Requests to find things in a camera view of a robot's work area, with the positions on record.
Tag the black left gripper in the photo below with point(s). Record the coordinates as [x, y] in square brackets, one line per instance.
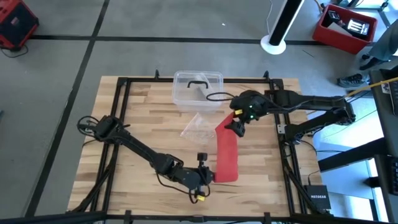
[189, 179]

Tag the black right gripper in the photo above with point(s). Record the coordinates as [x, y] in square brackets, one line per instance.
[237, 127]

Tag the red elastic bandage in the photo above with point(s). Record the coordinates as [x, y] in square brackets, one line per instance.
[227, 155]

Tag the clear plastic zip bag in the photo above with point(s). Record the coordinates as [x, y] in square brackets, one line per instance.
[199, 130]

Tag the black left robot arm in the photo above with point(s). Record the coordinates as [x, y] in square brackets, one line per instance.
[136, 146]

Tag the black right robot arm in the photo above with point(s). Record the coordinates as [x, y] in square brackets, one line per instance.
[311, 101]

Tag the clear packet with grey contents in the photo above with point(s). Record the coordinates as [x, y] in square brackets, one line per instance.
[202, 93]

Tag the clear lidded storage box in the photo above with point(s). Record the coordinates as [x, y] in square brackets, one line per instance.
[183, 93]

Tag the black white pole stand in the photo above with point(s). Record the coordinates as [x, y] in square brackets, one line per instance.
[281, 28]

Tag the red plastic crate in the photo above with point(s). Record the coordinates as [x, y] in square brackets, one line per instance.
[339, 42]

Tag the black desk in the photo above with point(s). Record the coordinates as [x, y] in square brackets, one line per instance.
[384, 124]

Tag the small black box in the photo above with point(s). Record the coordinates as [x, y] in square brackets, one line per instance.
[334, 15]

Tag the silver black device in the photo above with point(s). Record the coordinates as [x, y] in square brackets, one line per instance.
[357, 27]

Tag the black keyboard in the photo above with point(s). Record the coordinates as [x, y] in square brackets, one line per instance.
[395, 99]

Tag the person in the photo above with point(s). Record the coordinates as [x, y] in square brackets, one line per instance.
[388, 43]

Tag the red and black equipment case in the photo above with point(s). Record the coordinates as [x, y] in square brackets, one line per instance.
[18, 25]

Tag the black Netgear network switch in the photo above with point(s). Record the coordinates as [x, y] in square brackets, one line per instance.
[317, 197]

